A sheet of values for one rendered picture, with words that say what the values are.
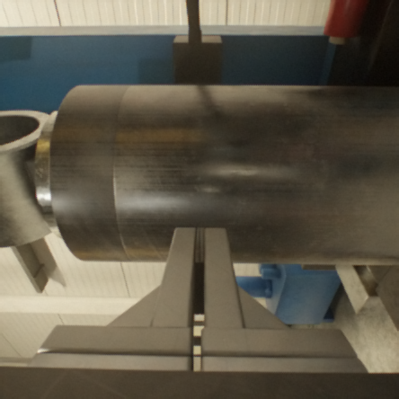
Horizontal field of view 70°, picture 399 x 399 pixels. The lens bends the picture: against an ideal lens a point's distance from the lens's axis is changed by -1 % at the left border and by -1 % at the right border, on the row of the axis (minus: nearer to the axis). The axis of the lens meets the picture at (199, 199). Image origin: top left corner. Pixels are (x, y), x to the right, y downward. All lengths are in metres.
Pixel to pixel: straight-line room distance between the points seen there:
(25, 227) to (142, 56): 0.46
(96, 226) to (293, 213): 0.18
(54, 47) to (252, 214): 0.61
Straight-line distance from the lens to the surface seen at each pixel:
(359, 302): 0.72
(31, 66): 0.80
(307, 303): 3.04
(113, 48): 0.72
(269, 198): 0.26
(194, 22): 0.51
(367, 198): 0.30
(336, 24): 0.56
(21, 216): 0.38
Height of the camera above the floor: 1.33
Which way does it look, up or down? 1 degrees up
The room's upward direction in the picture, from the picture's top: 90 degrees counter-clockwise
